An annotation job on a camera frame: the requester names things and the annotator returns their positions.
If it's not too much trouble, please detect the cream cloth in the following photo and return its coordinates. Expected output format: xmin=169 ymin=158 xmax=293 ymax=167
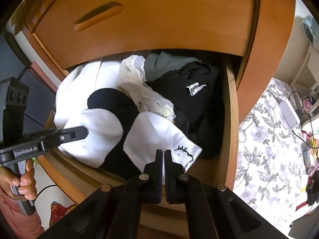
xmin=117 ymin=55 xmax=176 ymax=122

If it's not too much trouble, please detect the wooden drawer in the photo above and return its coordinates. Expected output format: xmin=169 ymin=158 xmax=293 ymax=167
xmin=37 ymin=59 xmax=240 ymax=237
xmin=23 ymin=0 xmax=252 ymax=69

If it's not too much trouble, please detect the black lace underwear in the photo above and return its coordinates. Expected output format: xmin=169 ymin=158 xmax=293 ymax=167
xmin=147 ymin=61 xmax=225 ymax=159

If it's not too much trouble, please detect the black cable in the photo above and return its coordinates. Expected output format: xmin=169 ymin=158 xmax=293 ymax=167
xmin=287 ymin=90 xmax=319 ymax=150

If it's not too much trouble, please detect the white black-trimmed shirt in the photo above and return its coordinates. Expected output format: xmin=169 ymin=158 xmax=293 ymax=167
xmin=59 ymin=88 xmax=202 ymax=180

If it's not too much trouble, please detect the white garment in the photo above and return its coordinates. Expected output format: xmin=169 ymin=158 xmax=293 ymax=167
xmin=54 ymin=55 xmax=121 ymax=128

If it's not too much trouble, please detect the lower wooden drawer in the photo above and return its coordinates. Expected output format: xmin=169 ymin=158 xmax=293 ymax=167
xmin=37 ymin=59 xmax=240 ymax=237

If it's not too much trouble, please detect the grey garment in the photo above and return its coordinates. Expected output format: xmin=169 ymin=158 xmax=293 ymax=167
xmin=144 ymin=51 xmax=201 ymax=81

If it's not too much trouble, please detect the upper wooden drawer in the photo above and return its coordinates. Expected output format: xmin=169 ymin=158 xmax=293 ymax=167
xmin=23 ymin=0 xmax=252 ymax=69

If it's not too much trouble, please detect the floral bed sheet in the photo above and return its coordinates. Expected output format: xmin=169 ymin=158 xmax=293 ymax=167
xmin=233 ymin=78 xmax=312 ymax=231

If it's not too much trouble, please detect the wooden nightstand cabinet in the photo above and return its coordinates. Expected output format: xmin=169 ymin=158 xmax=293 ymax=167
xmin=7 ymin=0 xmax=297 ymax=239

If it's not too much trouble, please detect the person's left hand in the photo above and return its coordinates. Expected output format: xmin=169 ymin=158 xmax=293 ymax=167
xmin=1 ymin=159 xmax=37 ymax=200

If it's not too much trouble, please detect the red floral quilt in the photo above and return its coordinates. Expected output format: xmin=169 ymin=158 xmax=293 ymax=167
xmin=49 ymin=201 xmax=77 ymax=227

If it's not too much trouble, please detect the white lattice storage rack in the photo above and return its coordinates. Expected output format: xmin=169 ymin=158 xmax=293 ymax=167
xmin=290 ymin=15 xmax=319 ymax=110

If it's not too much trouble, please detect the pile of small accessories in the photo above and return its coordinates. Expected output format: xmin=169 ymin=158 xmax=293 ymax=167
xmin=296 ymin=130 xmax=318 ymax=211

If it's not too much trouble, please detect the white power adapter box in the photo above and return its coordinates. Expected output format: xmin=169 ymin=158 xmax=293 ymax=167
xmin=279 ymin=99 xmax=300 ymax=129

